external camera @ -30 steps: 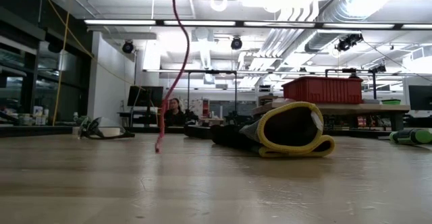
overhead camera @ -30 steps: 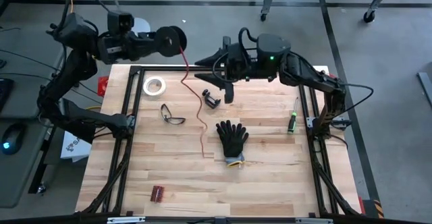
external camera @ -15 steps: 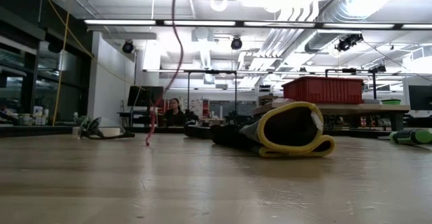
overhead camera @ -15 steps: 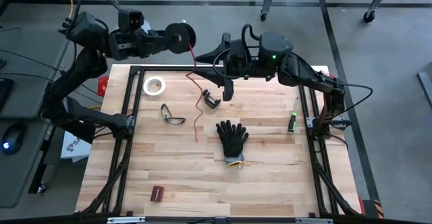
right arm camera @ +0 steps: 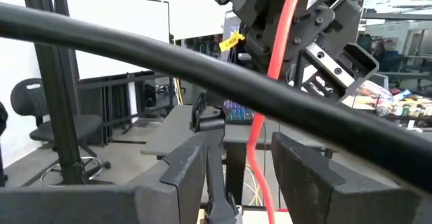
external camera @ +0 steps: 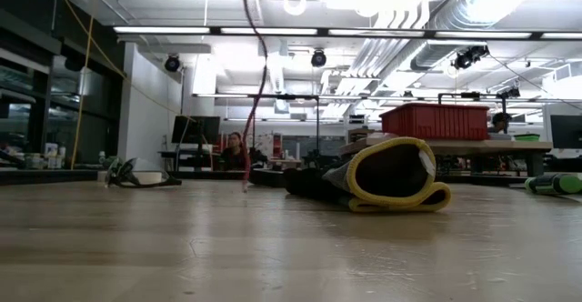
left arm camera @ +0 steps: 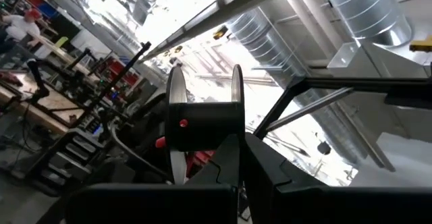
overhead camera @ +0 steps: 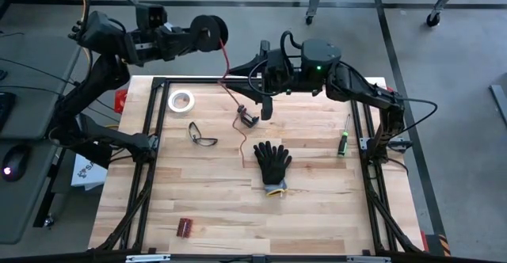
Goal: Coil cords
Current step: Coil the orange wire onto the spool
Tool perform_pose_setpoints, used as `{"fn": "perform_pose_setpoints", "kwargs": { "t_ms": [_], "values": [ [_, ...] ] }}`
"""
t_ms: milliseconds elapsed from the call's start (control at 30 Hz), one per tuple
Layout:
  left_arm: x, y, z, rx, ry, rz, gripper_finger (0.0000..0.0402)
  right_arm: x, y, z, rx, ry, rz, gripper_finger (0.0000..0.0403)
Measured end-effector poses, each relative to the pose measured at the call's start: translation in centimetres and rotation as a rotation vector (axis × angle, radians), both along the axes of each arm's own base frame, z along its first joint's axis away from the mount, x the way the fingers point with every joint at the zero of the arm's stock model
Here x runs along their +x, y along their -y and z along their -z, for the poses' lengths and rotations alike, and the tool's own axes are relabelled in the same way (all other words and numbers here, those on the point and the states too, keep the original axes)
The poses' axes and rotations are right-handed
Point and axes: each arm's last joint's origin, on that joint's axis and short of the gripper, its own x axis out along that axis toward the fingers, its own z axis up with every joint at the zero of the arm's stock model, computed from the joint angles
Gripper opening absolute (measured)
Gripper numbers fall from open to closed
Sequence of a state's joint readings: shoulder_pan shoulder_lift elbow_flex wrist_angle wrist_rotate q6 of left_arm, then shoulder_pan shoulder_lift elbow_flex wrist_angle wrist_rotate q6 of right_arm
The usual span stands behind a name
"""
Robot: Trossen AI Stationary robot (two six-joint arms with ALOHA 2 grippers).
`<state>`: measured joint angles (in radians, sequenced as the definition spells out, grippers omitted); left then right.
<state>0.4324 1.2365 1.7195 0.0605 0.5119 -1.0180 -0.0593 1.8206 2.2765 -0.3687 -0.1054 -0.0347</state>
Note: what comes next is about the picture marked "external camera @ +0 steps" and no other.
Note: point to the small black grey device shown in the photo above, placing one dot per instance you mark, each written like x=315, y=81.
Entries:
x=268, y=178

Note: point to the person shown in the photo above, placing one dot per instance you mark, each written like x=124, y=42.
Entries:
x=234, y=154
x=500, y=122

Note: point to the black ceiling fixture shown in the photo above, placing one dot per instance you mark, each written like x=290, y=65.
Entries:
x=318, y=58
x=172, y=63

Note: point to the black computer monitor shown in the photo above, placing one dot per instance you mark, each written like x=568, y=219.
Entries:
x=195, y=130
x=567, y=131

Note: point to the black glove yellow cuff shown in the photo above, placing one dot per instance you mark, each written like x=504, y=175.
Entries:
x=391, y=170

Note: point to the long white light bar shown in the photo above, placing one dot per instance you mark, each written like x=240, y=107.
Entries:
x=268, y=31

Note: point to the round white ceiling lamp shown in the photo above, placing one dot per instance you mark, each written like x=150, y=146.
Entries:
x=294, y=4

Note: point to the red plastic bin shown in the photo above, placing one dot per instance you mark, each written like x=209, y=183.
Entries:
x=434, y=122

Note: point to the white round bowl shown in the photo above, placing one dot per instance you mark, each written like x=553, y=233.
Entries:
x=147, y=177

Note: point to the wooden workbench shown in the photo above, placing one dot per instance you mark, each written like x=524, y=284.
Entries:
x=482, y=147

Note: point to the black ceiling spotlight cluster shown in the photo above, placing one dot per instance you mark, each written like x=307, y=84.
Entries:
x=470, y=56

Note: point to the green tray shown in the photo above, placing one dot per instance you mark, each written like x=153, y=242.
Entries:
x=526, y=137

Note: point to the white bottles on shelf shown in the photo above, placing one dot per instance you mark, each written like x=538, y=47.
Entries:
x=54, y=155

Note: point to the green black screwdriver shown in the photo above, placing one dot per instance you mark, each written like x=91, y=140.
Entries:
x=554, y=184

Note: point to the black metal station frame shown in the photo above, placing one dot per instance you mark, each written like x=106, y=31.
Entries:
x=285, y=97

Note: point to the clear safety glasses black frame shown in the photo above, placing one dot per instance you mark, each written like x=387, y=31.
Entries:
x=125, y=174

